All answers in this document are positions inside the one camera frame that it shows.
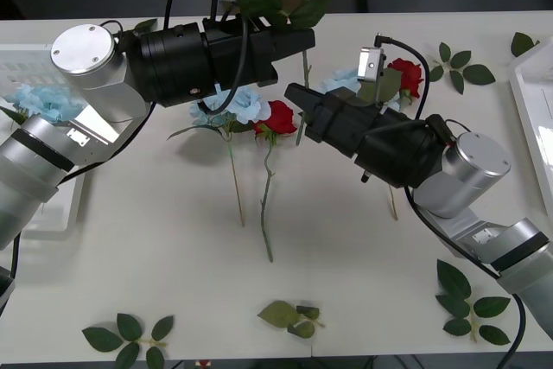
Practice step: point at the silver and black left arm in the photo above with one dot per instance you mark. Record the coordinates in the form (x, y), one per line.
(95, 84)

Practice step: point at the pale blue flower green stem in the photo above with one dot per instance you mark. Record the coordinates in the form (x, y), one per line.
(341, 79)
(248, 105)
(43, 101)

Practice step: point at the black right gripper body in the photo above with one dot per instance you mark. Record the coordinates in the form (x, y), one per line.
(341, 125)

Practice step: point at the red rose with green stem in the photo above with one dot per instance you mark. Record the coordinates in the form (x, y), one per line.
(281, 116)
(408, 75)

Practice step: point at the silver and black right arm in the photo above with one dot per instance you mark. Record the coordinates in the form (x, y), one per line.
(471, 170)

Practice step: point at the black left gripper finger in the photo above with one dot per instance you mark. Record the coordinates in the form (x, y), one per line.
(306, 30)
(296, 46)

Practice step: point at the pale grey right wrist camera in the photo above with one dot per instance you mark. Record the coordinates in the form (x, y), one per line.
(369, 64)

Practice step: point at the loose green leaf twig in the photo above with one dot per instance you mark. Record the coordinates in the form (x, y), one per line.
(147, 24)
(451, 280)
(477, 74)
(129, 326)

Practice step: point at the pale green leaf twig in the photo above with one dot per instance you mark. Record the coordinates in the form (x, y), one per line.
(278, 313)

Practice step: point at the shallow white box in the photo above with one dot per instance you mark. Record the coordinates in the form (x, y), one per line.
(531, 97)
(26, 62)

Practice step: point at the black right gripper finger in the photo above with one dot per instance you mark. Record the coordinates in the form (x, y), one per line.
(304, 91)
(307, 106)

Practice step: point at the single loose green leaf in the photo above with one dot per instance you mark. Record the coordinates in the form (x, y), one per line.
(522, 42)

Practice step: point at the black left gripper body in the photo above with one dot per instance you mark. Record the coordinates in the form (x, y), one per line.
(233, 53)

